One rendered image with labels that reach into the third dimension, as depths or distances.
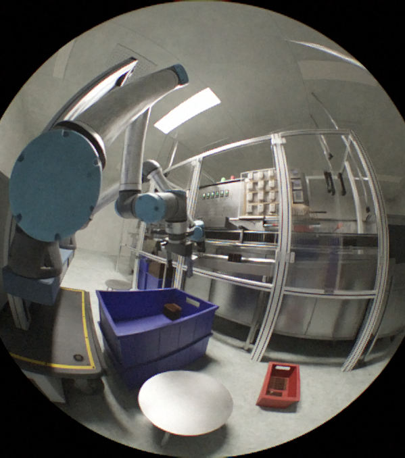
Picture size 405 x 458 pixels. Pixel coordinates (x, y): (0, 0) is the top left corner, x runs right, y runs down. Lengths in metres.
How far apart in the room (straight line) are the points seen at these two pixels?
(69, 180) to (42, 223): 0.06
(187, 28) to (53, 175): 1.92
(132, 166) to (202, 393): 0.83
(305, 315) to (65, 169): 1.39
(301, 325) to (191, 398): 1.01
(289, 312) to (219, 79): 2.54
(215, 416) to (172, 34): 2.57
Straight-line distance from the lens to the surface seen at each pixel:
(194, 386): 0.60
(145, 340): 0.59
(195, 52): 1.99
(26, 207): 0.20
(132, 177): 0.51
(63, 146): 0.21
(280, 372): 1.05
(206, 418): 0.54
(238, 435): 0.81
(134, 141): 0.55
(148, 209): 0.40
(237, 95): 2.13
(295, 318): 1.29
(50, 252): 0.40
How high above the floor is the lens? 0.76
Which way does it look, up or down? 9 degrees up
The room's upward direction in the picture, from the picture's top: 9 degrees clockwise
